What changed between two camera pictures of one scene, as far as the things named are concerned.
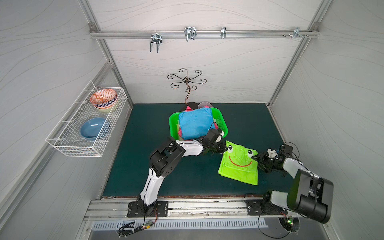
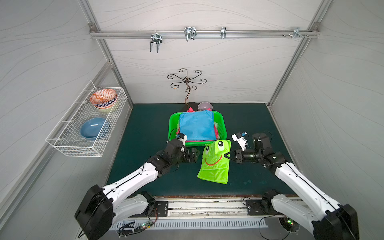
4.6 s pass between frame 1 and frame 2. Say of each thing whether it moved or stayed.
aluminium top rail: stayed
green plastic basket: stayed
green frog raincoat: moved
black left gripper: moved
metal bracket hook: stayed
